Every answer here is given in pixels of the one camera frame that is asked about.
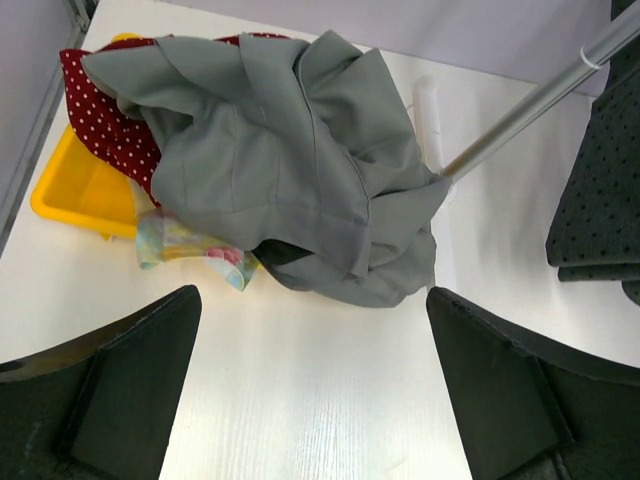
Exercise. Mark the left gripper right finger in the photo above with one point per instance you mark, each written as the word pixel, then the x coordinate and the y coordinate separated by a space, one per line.
pixel 529 407

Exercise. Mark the silver white clothes rack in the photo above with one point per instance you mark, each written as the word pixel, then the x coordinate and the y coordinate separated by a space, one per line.
pixel 623 28

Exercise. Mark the plain grey skirt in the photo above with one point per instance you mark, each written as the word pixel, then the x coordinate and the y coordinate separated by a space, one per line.
pixel 300 152

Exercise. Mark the pastel floral skirt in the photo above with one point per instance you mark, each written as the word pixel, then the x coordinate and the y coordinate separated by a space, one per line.
pixel 162 237

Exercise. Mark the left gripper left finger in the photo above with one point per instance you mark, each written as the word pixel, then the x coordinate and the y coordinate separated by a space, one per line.
pixel 102 405

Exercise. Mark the dark grey dotted skirt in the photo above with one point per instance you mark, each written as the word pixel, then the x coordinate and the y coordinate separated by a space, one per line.
pixel 594 234

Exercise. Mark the red white polka-dot skirt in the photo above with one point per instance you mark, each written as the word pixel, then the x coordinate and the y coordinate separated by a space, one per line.
pixel 178 115

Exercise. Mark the yellow plastic tray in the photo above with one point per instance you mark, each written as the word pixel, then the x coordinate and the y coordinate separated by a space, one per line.
pixel 83 184

